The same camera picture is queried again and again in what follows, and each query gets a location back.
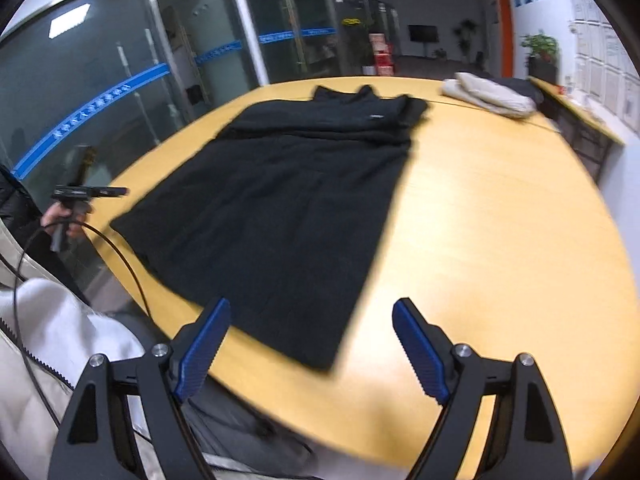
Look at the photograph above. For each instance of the dark cloth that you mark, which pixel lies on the dark cloth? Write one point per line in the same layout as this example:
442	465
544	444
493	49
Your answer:
522	87

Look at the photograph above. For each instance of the yellow flower plant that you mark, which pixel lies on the yellow flower plant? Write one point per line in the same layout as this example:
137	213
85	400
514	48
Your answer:
354	24

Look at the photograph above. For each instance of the grid of white wall papers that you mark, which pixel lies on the grid of white wall papers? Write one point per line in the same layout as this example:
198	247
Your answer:
607	65

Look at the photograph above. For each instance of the person's dark pants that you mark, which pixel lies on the person's dark pants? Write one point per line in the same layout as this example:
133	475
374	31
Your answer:
235	425

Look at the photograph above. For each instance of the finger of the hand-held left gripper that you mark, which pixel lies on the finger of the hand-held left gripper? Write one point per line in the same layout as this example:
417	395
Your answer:
114	191

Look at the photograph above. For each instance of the person's left hand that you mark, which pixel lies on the person's left hand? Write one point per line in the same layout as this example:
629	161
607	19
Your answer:
49	219

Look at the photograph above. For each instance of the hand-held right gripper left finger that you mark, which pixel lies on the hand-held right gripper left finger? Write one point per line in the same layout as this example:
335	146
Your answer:
202	347

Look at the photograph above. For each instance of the black television screen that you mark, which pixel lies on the black television screen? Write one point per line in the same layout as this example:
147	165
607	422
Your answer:
423	33

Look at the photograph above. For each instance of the person's left forearm black sleeve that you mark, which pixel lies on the person's left forearm black sleeve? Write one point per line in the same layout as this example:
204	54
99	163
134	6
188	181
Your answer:
17	210

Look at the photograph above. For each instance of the stack of red boxes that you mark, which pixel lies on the stack of red boxes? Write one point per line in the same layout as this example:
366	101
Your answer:
380	57

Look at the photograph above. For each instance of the orange door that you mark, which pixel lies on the orange door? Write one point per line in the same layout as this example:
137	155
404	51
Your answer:
505	25

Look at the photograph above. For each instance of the person's white jacket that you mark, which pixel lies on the person's white jacket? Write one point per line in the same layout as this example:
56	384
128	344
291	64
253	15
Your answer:
50	320

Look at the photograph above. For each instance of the tall green plant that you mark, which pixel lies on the tall green plant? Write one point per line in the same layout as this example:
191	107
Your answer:
467	35

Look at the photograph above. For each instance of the beige folded clothes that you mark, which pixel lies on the beige folded clothes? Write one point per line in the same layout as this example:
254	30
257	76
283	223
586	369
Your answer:
492	94

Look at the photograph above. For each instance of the wooden side table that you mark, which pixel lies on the wooden side table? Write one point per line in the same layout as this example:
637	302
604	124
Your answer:
580	110

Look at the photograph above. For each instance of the black shirt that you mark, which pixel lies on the black shirt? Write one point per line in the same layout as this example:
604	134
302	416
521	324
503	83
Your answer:
275	210

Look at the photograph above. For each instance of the green potted plant black pot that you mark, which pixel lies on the green potted plant black pot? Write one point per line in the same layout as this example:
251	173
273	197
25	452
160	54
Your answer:
540	45

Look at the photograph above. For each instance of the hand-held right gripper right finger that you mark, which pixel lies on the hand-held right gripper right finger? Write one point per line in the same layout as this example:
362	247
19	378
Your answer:
420	347

